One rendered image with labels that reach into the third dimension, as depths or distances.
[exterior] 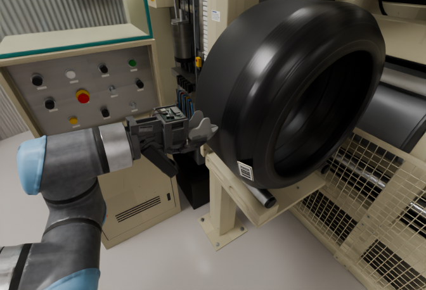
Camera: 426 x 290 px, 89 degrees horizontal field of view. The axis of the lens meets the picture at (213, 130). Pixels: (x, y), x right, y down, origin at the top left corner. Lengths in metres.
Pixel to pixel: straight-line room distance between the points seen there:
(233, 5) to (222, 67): 0.29
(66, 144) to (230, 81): 0.34
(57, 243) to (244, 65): 0.46
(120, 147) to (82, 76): 0.67
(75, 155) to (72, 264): 0.16
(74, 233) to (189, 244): 1.28
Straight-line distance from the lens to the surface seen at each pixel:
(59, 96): 1.08
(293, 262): 1.70
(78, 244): 0.43
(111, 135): 0.42
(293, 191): 0.94
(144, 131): 0.43
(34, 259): 0.42
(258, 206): 0.78
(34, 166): 0.42
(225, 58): 0.54
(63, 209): 0.48
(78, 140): 0.42
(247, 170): 0.54
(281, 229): 1.78
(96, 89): 1.07
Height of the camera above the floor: 1.51
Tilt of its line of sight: 37 degrees down
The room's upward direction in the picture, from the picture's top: straight up
